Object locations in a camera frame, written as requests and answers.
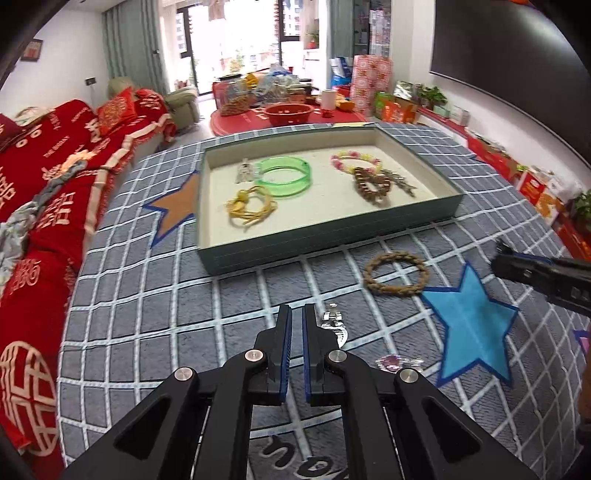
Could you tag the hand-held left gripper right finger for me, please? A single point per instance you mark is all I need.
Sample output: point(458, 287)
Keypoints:
point(310, 355)

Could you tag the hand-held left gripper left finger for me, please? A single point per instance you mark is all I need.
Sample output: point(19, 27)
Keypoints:
point(285, 355)

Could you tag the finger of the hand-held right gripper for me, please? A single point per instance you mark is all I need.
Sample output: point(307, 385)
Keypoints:
point(531, 272)

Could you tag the black hair claw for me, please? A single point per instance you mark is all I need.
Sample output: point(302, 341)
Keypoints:
point(504, 248)

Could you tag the grey shallow tray box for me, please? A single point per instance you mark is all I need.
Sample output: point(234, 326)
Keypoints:
point(323, 240)

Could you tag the green transparent bangle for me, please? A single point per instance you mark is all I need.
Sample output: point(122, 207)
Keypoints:
point(277, 190)

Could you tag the slim metal hair clip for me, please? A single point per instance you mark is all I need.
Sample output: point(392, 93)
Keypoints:
point(244, 171)

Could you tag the person's right forearm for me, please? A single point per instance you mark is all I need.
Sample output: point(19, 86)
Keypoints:
point(585, 397)

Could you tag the orange and white snack box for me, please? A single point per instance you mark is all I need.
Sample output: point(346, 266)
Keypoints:
point(547, 198)

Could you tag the small pinkish rhinestone clip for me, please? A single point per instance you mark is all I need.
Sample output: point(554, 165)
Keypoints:
point(392, 362)

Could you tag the leafy potted plant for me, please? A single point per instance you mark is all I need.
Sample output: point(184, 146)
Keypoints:
point(582, 205)

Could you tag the large red gift box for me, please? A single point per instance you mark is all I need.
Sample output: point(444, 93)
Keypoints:
point(491, 157)

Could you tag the grey checked blanket with stars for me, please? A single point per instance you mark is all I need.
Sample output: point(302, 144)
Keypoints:
point(161, 300)

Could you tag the small potted plant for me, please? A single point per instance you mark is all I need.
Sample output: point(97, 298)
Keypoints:
point(431, 96)

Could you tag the orange gift box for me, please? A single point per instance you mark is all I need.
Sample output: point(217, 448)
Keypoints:
point(397, 110)

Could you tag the red round rug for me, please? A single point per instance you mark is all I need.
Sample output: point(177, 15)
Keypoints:
point(240, 125)

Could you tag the red plastic basin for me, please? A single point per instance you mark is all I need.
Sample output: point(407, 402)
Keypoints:
point(287, 115)

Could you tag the pink patterned gift box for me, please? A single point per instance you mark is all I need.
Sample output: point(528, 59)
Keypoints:
point(371, 83)

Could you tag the white paper roll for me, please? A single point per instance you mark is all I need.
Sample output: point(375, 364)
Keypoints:
point(328, 99)

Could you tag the red sofa cover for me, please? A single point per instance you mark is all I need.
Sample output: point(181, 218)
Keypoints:
point(46, 240)

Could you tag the blue and white box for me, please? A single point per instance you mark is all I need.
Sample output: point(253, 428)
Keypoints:
point(340, 71)

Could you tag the grey cloth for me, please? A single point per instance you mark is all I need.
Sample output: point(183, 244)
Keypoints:
point(64, 173)

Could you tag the blue-grey crumpled blanket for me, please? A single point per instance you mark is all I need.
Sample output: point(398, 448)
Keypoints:
point(16, 244)

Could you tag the red square cushion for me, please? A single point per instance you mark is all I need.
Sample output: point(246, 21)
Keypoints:
point(117, 110)

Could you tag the green curtain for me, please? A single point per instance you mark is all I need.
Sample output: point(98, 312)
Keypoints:
point(341, 25)
point(134, 41)

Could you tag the round printed cushion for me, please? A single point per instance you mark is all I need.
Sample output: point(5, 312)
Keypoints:
point(32, 115)

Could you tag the wall television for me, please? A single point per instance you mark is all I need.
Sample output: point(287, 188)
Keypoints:
point(508, 55)

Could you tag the small red photo frame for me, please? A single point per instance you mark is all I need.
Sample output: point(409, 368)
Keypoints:
point(32, 50)

